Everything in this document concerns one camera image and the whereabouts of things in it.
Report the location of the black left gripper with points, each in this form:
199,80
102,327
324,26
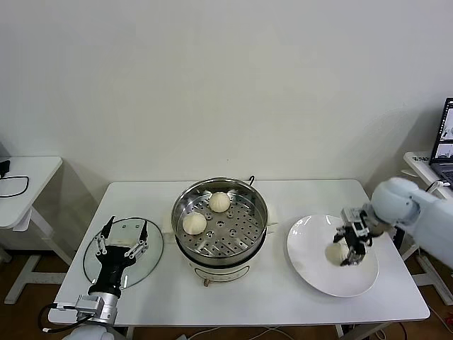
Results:
111,265

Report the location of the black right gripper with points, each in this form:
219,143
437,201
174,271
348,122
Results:
357,244

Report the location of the white steamed baozi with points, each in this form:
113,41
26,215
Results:
219,202
194,224
334,253

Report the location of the round glass pot lid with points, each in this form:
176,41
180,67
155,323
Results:
148,251

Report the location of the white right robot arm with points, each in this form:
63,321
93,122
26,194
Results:
393,202

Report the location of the stainless steel steamer basket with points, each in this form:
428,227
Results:
240,219

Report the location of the white round plate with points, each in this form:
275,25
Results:
308,255

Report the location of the white electric cooker pot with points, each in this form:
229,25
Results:
219,272

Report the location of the white side desk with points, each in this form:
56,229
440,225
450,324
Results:
35,177

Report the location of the white desk with laptop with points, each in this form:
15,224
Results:
417,164

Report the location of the black power adapter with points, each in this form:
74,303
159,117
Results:
4,166

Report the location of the open dark laptop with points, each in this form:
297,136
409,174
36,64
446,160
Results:
444,141

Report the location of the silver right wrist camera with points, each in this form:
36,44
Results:
355,219

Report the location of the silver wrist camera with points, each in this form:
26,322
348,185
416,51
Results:
355,219
88,305

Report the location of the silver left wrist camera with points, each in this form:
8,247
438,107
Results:
88,305

